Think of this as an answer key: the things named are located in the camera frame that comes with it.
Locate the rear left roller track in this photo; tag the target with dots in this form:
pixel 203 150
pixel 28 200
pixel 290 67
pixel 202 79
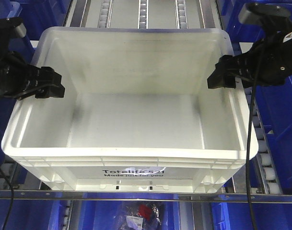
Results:
pixel 105 14

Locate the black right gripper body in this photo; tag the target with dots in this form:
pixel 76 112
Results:
pixel 270 60

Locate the rear centre roller track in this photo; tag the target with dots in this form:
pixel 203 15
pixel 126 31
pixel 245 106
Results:
pixel 143 14

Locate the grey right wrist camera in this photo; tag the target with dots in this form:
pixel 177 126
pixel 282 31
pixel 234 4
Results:
pixel 252 12

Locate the white plastic tote bin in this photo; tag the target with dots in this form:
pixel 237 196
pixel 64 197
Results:
pixel 137 114

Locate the bagged red and black parts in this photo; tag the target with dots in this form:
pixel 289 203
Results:
pixel 140 216

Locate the blue bin lower left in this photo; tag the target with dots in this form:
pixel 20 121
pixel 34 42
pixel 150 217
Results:
pixel 33 214

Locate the white roller track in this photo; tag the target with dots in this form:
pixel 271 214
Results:
pixel 262 166
pixel 8 168

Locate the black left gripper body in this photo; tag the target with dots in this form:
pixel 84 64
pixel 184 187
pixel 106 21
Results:
pixel 13 75

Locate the blue bin lower middle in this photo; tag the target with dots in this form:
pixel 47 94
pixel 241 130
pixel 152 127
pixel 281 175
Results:
pixel 100 215

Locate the left white roller track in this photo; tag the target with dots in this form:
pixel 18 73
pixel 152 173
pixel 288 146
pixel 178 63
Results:
pixel 8 168

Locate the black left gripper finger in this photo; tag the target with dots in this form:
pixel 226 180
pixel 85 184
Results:
pixel 42 77
pixel 45 92

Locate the blue bin lower right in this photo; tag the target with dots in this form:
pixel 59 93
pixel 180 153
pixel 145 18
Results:
pixel 236 216

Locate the steel shelf front rail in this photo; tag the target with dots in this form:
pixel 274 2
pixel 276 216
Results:
pixel 122 196

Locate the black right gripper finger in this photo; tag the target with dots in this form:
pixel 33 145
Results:
pixel 231 65
pixel 222 80

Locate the rear right roller track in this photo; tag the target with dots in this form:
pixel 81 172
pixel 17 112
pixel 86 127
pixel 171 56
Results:
pixel 181 14

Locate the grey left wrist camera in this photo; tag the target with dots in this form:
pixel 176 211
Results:
pixel 11 28

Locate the right white roller track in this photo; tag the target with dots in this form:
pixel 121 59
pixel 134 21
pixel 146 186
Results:
pixel 262 166

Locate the blue bin right of tote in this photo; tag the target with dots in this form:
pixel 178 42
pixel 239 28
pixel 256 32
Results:
pixel 275 107

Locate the blue bin upper right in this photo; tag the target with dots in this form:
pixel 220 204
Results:
pixel 238 32

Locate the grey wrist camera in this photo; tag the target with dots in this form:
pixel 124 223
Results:
pixel 252 12
pixel 11 28

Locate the blue bin left of tote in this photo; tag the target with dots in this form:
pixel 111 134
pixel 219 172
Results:
pixel 9 9

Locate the blue bin of tote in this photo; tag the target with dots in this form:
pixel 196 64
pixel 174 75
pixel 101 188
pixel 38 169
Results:
pixel 275 107
pixel 9 9

